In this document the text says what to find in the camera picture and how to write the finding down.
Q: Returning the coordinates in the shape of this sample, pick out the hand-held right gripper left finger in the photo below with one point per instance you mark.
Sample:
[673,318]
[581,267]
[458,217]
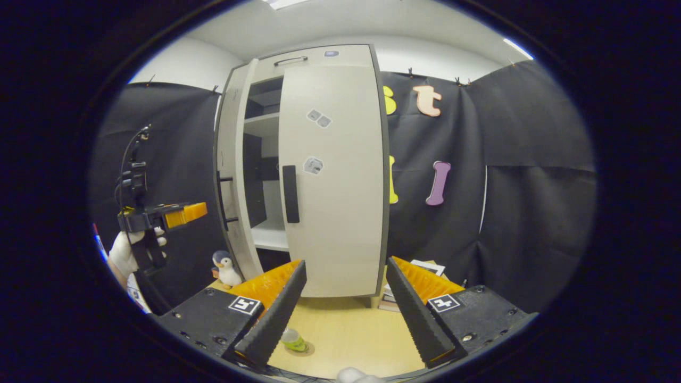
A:
[274,319]

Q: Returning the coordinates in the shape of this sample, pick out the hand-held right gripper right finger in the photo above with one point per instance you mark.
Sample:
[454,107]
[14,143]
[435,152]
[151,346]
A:
[415,314]

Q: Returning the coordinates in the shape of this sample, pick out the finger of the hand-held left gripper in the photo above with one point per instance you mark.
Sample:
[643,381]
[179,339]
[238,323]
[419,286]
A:
[186,214]

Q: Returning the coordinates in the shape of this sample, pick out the green label plastic bottle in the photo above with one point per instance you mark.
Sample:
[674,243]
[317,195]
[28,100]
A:
[293,339]

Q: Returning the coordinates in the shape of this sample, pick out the round brown coaster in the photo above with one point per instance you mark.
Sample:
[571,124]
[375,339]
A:
[308,350]

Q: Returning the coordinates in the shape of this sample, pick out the white cabinet door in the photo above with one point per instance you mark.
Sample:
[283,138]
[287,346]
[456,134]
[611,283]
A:
[340,186]
[234,159]

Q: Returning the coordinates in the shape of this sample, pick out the white and grey cabinet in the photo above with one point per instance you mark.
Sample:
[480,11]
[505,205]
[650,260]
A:
[263,125]

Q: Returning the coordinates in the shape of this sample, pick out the white cabinet drawer front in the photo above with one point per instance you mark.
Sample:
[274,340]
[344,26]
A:
[319,56]

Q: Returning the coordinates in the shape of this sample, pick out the stacked book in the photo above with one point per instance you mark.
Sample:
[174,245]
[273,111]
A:
[390,299]

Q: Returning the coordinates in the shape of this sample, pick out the penguin plush toy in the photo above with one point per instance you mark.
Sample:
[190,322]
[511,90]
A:
[227,270]

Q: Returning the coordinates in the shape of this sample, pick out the black backdrop cloth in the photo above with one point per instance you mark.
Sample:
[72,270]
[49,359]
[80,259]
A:
[532,223]

